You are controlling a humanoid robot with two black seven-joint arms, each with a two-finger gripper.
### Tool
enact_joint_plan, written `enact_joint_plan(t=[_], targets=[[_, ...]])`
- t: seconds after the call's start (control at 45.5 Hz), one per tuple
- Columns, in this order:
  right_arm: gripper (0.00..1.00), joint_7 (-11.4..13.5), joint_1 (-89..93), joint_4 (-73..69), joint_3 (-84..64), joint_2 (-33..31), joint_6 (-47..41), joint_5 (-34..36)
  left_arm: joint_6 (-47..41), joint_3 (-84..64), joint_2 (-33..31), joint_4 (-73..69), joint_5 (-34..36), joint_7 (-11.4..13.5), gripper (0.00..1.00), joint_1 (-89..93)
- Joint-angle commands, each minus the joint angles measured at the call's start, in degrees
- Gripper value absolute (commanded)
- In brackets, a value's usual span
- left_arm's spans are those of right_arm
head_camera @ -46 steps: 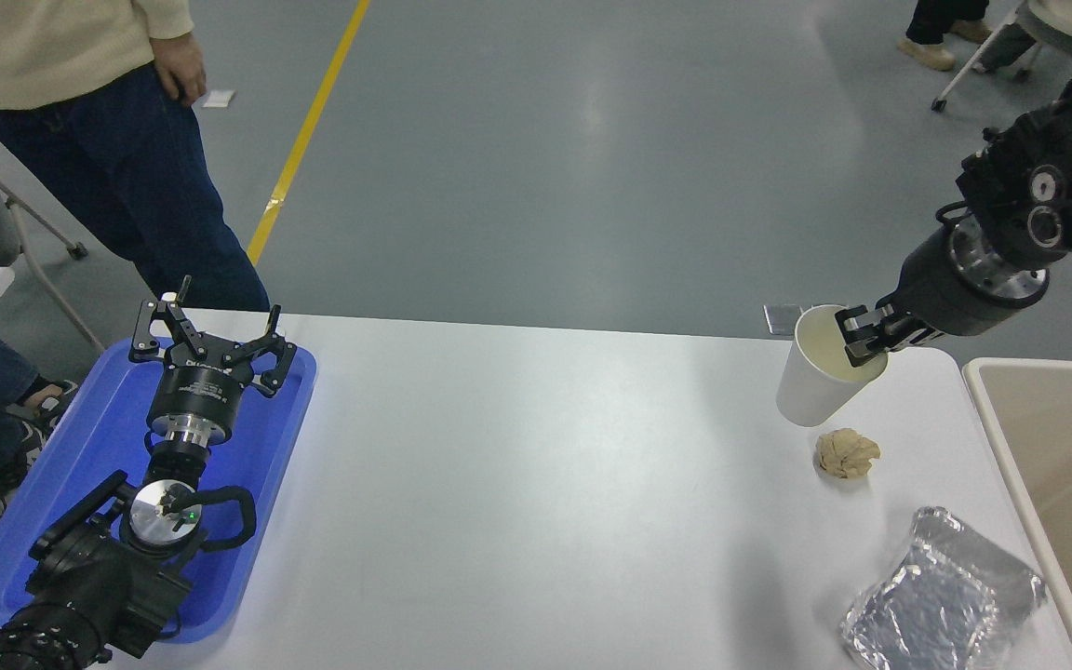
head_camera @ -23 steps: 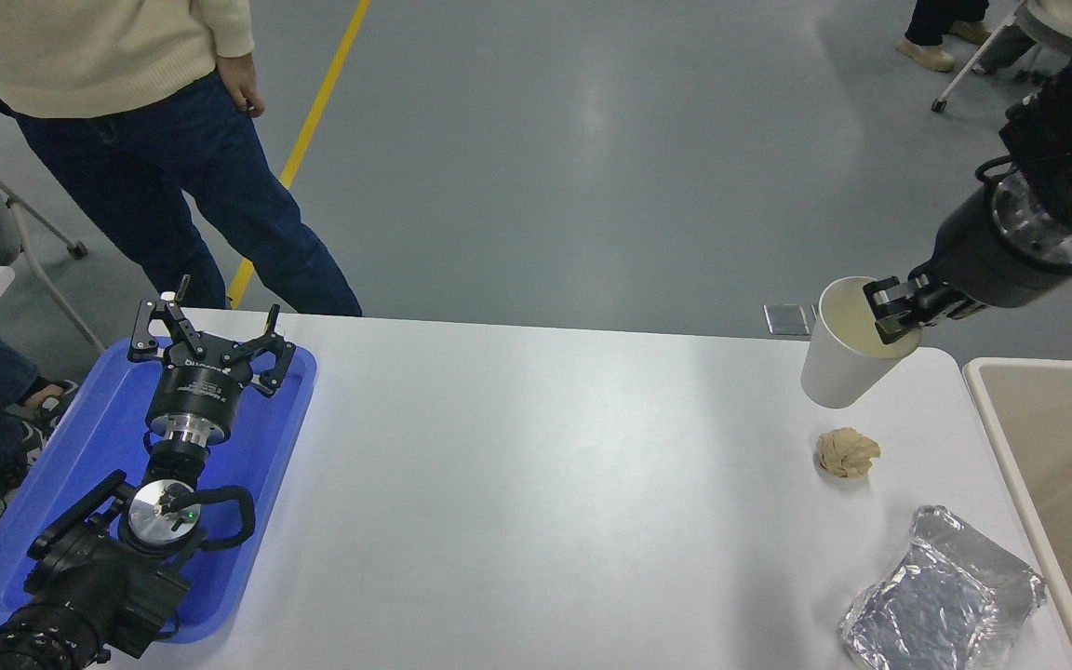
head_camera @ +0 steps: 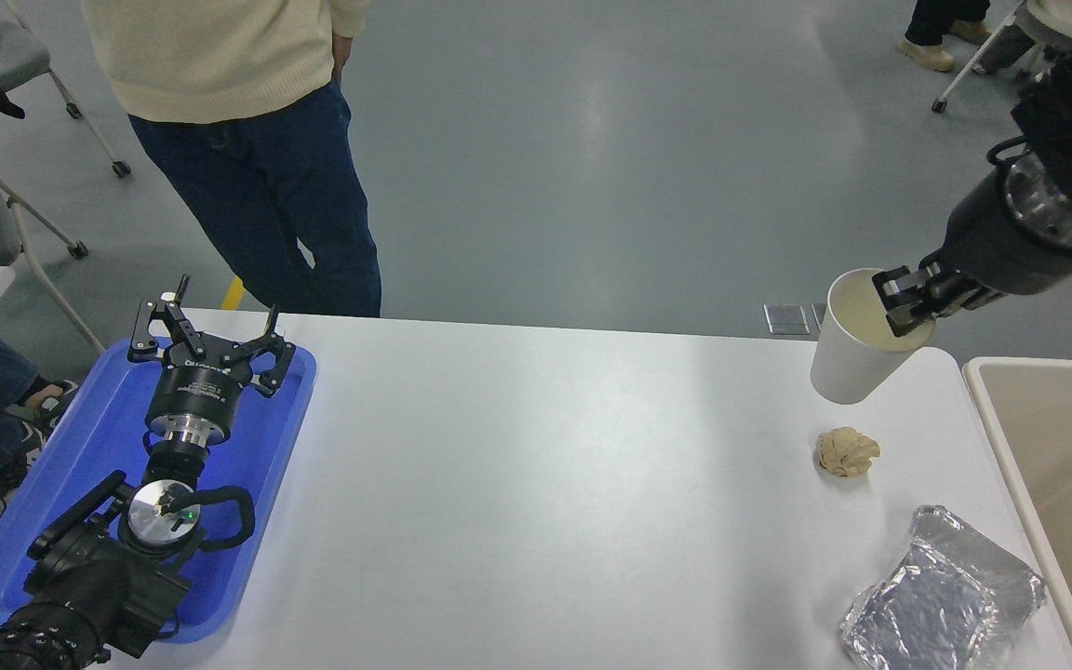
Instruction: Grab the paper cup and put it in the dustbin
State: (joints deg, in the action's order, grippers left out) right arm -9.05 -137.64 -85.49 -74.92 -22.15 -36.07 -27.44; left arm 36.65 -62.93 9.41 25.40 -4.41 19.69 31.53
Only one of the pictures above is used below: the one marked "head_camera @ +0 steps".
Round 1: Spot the seated person in background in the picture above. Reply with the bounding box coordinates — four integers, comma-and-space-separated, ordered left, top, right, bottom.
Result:
971, 0, 1072, 75

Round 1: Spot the white frame wheeled chair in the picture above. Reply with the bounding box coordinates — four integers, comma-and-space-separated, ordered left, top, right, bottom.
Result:
931, 0, 1032, 114
0, 130, 107, 355

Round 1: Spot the white paper cup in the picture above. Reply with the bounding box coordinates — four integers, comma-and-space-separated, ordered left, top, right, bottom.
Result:
810, 268, 939, 406

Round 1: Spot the grey seat wheeled chair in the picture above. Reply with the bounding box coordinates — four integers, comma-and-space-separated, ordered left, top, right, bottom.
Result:
0, 0, 133, 180

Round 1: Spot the crumpled silver foil tray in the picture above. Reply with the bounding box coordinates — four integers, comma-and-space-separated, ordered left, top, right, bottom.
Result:
837, 505, 1049, 670

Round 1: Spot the crumpled tan paper ball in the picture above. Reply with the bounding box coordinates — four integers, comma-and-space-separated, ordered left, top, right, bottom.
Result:
815, 426, 881, 479

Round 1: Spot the blue plastic tray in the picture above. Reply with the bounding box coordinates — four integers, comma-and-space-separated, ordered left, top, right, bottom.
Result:
0, 337, 318, 645

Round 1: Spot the person with tan shoes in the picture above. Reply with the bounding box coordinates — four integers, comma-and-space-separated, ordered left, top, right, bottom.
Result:
896, 0, 991, 74

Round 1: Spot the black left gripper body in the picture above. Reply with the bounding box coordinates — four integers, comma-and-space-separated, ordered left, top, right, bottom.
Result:
143, 340, 250, 431

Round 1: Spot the standing person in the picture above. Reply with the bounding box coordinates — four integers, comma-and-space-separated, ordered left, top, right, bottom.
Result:
80, 0, 383, 319

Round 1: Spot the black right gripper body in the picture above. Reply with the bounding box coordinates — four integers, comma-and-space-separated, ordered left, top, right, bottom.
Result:
938, 167, 1072, 299

